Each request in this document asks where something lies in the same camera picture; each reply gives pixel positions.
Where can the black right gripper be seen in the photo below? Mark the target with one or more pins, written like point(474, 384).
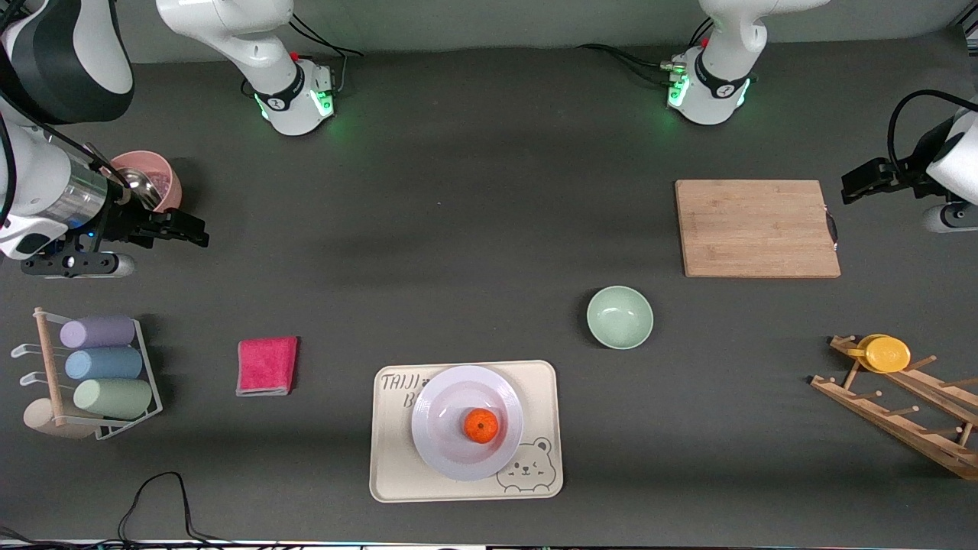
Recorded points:
point(124, 221)

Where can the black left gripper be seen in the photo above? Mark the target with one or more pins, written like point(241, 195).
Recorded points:
point(907, 174)

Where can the white round plate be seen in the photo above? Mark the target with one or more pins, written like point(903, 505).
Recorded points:
point(443, 420)

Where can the orange fruit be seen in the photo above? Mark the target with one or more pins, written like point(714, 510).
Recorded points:
point(481, 425)

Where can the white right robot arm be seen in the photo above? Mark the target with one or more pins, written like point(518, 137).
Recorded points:
point(221, 30)

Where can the pink bowl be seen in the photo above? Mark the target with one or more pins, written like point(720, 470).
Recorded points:
point(172, 183)

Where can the metal scoop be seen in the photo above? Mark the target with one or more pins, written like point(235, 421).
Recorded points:
point(145, 187)

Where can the wooden cutting board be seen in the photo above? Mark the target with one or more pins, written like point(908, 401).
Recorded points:
point(756, 229)

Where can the purple cup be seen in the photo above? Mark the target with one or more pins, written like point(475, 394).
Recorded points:
point(98, 332)

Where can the blue cup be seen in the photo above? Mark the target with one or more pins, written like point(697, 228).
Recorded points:
point(103, 363)

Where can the pink folded cloth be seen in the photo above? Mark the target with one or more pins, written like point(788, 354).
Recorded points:
point(267, 366)

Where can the yellow mug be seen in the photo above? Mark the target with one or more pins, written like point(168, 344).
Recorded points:
point(886, 354)

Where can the green cup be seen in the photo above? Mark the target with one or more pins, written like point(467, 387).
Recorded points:
point(113, 398)

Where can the beige cup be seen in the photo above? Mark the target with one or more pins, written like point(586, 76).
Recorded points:
point(38, 418)

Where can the wooden mug rack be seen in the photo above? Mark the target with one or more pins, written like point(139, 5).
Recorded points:
point(886, 416)

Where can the light green bowl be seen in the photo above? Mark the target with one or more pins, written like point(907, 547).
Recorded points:
point(620, 318)

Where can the beige bear print tray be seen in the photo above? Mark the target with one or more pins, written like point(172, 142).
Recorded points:
point(390, 458)

